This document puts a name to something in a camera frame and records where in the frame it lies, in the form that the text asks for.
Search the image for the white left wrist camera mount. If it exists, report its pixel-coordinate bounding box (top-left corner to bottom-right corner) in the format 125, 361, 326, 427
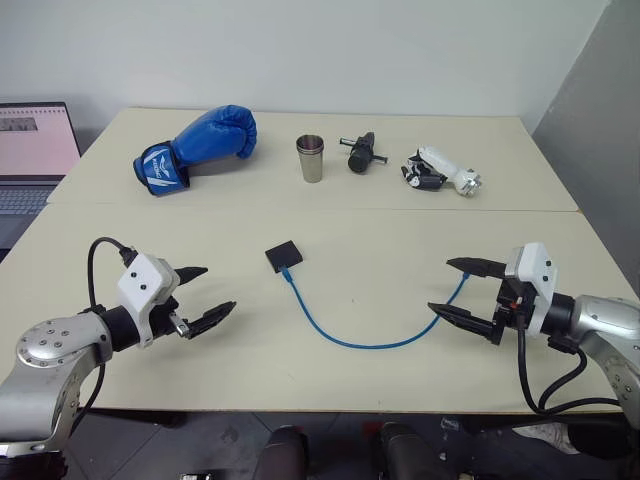
117, 253, 176, 349

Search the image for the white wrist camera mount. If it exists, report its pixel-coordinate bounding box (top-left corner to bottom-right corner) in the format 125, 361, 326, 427
117, 253, 176, 349
504, 242, 559, 336

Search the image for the small black adapter box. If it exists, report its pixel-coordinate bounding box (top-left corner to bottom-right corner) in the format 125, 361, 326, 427
264, 239, 306, 275

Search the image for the blue cable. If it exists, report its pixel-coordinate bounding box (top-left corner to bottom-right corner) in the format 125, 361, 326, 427
280, 267, 472, 349

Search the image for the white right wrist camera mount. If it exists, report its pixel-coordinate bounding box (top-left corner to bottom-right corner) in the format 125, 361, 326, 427
504, 242, 559, 336

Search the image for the black spare gripper unit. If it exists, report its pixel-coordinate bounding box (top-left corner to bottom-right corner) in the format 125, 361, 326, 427
338, 131, 389, 175

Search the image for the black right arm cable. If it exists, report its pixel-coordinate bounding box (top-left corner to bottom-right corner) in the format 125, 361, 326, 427
516, 319, 622, 414

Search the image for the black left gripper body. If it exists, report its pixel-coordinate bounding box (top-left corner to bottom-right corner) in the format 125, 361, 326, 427
150, 268, 195, 342

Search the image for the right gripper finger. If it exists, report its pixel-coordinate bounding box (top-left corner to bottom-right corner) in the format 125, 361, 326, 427
445, 256, 509, 280
426, 301, 497, 342

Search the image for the blue boxing glove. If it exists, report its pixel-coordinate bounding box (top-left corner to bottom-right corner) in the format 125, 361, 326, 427
131, 104, 259, 198

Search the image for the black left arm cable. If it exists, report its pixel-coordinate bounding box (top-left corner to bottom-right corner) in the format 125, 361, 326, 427
73, 237, 139, 426

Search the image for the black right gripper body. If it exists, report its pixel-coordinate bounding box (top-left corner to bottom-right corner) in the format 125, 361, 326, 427
491, 276, 540, 347

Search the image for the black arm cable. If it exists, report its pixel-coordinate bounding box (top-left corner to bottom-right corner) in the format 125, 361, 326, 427
73, 237, 139, 426
516, 319, 622, 414

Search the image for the grey laptop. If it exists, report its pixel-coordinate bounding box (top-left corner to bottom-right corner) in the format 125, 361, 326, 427
0, 101, 83, 218

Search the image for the white robotic hand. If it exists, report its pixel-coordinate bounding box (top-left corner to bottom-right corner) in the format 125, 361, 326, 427
399, 145, 484, 199

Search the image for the dark rounded shape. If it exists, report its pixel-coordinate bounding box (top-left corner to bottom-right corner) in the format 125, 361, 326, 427
256, 424, 309, 480
378, 421, 444, 480

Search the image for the white crumpled object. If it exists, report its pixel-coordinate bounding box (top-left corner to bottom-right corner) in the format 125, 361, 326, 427
513, 421, 572, 454

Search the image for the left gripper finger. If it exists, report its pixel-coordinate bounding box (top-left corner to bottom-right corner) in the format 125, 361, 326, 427
174, 266, 209, 287
185, 301, 238, 338

